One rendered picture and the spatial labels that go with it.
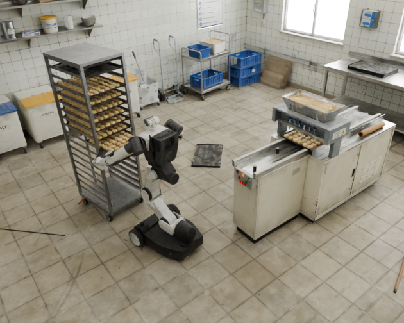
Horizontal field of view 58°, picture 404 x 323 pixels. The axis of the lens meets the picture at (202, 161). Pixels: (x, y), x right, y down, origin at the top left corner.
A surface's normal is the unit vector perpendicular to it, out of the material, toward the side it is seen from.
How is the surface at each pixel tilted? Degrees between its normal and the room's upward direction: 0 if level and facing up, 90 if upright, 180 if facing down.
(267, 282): 0
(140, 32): 90
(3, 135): 89
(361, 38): 90
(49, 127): 94
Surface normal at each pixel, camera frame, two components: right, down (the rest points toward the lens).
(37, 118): 0.59, 0.44
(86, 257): -0.03, -0.85
